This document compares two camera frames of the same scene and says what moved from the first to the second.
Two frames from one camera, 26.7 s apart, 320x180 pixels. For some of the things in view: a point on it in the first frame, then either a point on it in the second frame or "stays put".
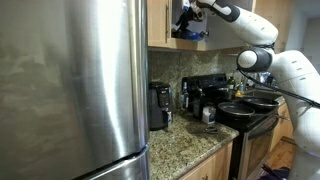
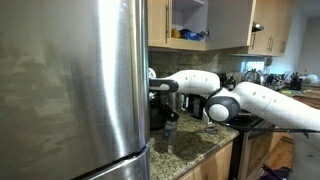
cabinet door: x=224 y=34 stays put
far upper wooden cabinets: x=278 y=13 stays put
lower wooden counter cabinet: x=220 y=168 stays put
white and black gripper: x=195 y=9 -> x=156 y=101
